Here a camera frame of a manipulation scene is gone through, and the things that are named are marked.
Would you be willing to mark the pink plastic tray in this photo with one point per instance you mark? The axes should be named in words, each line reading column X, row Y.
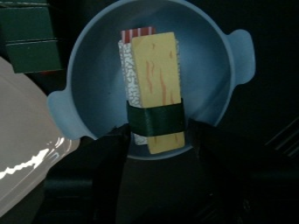
column 23, row 122

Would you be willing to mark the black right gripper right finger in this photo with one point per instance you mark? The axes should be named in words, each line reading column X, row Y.
column 234, row 189

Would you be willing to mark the dark green toy block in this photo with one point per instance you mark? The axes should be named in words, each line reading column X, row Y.
column 35, row 57
column 27, row 23

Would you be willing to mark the yellow egg sushi toy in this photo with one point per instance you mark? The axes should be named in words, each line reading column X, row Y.
column 158, row 81

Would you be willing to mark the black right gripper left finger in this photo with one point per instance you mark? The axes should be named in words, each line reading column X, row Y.
column 98, row 186

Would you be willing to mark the red striped sushi toy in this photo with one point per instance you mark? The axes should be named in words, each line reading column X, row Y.
column 136, row 32

